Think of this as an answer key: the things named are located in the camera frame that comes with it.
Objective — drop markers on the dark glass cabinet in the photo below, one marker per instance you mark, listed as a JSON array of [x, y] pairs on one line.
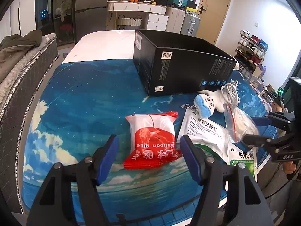
[[55, 16]]

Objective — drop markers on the shoe rack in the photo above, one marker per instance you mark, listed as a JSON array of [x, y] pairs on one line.
[[250, 54]]

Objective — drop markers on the beige suitcase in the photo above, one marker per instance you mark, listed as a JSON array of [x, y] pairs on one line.
[[175, 19]]

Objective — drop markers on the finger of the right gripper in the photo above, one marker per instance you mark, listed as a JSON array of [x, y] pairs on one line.
[[281, 120], [285, 142]]

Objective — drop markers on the grey refrigerator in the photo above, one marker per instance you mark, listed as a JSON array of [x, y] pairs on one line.
[[88, 16]]

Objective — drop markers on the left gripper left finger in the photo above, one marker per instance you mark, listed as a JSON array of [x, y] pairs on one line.
[[53, 203]]

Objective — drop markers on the red white balloon glue bag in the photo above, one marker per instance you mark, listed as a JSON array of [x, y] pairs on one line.
[[153, 140]]

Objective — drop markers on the black cardboard box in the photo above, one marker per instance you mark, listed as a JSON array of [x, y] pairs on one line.
[[170, 63]]

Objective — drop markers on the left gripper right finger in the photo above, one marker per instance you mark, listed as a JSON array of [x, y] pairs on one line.
[[245, 204]]

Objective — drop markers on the white woven basket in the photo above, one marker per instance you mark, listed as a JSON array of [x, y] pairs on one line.
[[129, 23]]

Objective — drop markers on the olive beige blanket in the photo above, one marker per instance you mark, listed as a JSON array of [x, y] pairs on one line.
[[14, 47]]

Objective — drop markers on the silver suitcase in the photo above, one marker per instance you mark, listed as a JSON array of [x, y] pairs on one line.
[[190, 24]]

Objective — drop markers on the person's right hand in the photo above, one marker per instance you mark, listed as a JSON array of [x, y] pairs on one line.
[[289, 167]]

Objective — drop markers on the blue sky table mat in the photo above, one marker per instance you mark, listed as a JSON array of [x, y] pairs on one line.
[[84, 104]]

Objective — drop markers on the white drawer desk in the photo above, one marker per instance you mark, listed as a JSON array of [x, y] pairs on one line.
[[153, 16]]

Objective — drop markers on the wooden door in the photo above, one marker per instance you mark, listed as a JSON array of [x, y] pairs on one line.
[[212, 14]]

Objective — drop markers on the clear zip bag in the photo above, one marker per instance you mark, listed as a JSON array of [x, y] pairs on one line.
[[238, 124]]

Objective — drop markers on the green white medicine packet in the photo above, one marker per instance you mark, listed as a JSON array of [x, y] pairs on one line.
[[236, 155]]

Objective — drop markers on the grey mattress bed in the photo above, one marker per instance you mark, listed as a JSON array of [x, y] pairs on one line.
[[18, 91]]

